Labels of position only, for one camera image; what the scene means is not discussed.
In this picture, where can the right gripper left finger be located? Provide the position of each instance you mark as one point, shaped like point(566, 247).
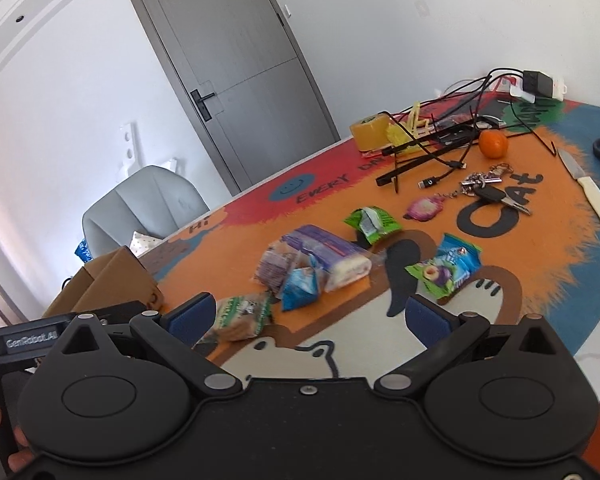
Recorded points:
point(171, 337)

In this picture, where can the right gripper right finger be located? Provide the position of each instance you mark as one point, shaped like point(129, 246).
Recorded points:
point(448, 339)

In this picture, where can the green white bread packet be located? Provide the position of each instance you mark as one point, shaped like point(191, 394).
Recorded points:
point(240, 318)

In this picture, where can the blue green candy packet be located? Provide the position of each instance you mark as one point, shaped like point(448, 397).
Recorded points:
point(454, 263)

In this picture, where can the purple long cake packet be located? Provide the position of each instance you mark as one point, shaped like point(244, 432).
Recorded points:
point(340, 261)

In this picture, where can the green snack packet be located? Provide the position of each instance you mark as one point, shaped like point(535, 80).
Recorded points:
point(373, 223)

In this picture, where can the blue snack packet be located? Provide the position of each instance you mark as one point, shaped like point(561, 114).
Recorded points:
point(303, 286)

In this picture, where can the person's left hand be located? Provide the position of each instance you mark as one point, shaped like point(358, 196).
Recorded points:
point(15, 452)

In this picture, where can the brown cardboard box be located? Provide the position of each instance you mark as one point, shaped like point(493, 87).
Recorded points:
point(115, 278)

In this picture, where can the white dotted cushion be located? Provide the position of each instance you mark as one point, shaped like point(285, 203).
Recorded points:
point(141, 243)

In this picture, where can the blue bag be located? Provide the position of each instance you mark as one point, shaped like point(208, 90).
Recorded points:
point(83, 252)

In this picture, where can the grey chair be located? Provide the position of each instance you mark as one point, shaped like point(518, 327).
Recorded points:
point(154, 201)

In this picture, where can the colourful cartoon table mat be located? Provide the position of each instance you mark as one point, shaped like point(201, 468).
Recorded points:
point(540, 256)

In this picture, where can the car key bunch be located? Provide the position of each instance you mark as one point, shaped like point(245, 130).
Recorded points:
point(483, 185)

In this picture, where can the black laptop stand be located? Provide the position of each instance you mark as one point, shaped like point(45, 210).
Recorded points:
point(433, 146)

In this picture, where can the orange tangerine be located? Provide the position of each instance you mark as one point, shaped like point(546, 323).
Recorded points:
point(493, 144)

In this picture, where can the yellow plastic toy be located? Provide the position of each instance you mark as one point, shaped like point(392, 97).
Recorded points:
point(407, 126)

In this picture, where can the yellow tape roll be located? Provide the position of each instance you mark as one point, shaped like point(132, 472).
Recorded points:
point(370, 133)

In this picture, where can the white power strip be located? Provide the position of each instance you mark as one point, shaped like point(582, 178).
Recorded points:
point(512, 86)

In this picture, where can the black power adapter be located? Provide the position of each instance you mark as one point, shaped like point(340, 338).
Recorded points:
point(537, 84)

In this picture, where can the grey door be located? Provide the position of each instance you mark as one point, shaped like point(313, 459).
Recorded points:
point(268, 112)

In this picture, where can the pink keychain charm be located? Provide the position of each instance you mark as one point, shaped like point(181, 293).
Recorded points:
point(424, 209)

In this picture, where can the white wall switch panel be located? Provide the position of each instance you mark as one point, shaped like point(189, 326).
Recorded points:
point(131, 148)

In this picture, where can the white handled knife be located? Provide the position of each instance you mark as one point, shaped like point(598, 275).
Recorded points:
point(589, 187)

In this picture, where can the black door handle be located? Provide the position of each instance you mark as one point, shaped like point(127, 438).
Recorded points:
point(200, 102)

